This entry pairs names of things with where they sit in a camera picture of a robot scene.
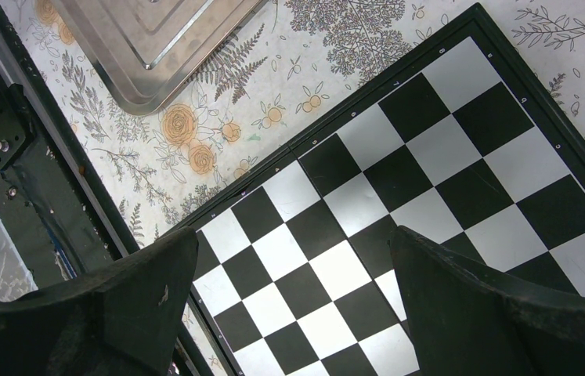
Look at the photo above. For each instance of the black white chessboard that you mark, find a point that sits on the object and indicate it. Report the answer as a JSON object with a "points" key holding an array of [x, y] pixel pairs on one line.
{"points": [[457, 141]]}

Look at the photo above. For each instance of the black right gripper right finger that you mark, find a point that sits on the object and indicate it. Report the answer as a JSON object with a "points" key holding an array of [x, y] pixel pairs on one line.
{"points": [[466, 318]]}

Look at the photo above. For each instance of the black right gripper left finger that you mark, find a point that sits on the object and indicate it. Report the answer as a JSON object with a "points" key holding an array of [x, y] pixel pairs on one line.
{"points": [[122, 319]]}

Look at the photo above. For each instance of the metal tray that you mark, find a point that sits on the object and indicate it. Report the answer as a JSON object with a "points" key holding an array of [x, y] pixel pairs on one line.
{"points": [[145, 51]]}

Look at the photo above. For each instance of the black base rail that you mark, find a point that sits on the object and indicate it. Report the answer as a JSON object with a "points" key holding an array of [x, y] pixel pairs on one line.
{"points": [[53, 207]]}

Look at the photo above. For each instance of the floral patterned tablecloth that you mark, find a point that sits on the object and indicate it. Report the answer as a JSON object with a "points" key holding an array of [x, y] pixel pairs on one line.
{"points": [[291, 85]]}

